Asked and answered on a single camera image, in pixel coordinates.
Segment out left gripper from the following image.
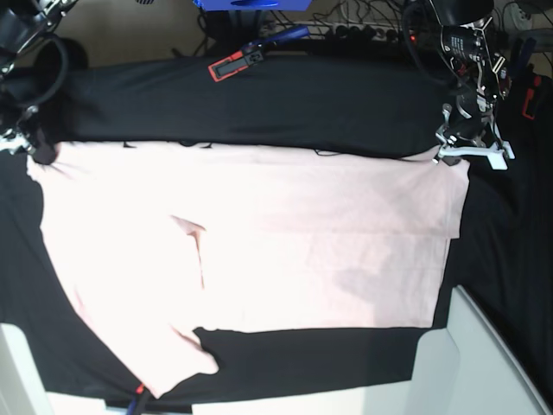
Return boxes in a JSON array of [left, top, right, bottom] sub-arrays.
[[432, 25, 515, 169]]

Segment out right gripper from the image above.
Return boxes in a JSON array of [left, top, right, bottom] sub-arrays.
[[1, 104, 60, 165]]

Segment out light pink T-shirt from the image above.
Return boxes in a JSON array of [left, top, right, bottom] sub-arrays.
[[27, 143, 469, 397]]

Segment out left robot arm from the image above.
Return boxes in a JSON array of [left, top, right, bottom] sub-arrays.
[[401, 1, 515, 170]]

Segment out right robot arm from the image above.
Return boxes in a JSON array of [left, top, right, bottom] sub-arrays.
[[1, 0, 76, 165]]

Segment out orange clamp at right edge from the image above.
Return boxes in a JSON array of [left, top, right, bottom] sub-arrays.
[[522, 74, 543, 120]]

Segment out black table cloth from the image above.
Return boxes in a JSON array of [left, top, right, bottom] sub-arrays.
[[1, 56, 552, 409]]

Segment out white power strip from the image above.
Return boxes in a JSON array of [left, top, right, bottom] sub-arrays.
[[324, 23, 400, 43]]

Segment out blue clamp at front edge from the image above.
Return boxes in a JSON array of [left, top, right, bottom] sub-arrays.
[[125, 384, 155, 415]]

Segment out blue clamp handle right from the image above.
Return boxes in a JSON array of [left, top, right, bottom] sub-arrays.
[[509, 37, 537, 79]]

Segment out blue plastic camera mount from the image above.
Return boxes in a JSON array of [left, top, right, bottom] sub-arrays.
[[193, 0, 312, 11]]

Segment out orange black clamp, blue handles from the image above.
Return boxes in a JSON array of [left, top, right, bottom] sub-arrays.
[[208, 25, 309, 82]]

